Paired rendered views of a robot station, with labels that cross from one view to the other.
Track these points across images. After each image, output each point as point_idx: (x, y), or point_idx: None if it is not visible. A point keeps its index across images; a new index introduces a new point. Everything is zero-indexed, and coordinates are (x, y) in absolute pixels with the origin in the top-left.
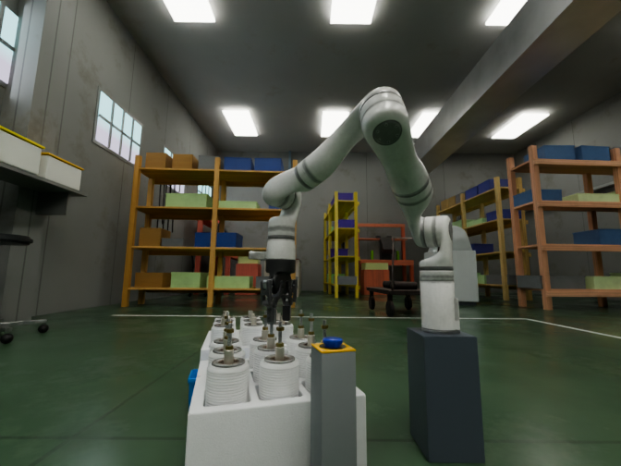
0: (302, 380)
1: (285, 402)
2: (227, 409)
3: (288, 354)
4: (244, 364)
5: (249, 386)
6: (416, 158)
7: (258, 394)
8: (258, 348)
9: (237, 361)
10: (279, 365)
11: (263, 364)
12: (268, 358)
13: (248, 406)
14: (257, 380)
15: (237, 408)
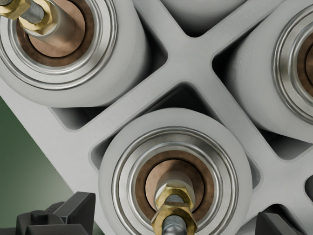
0: (287, 205)
1: (100, 224)
2: (8, 102)
3: (233, 205)
4: (63, 95)
5: (173, 66)
6: None
7: (193, 86)
8: (289, 22)
9: (78, 49)
10: (111, 218)
11: (109, 153)
12: (153, 149)
13: (42, 143)
14: (238, 56)
15: (22, 121)
